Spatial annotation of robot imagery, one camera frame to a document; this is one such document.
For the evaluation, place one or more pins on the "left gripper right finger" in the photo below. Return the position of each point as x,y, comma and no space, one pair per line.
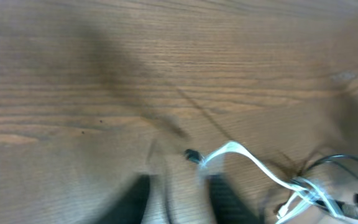
227,207

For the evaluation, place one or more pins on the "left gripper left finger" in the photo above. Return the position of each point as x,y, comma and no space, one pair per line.
131,206

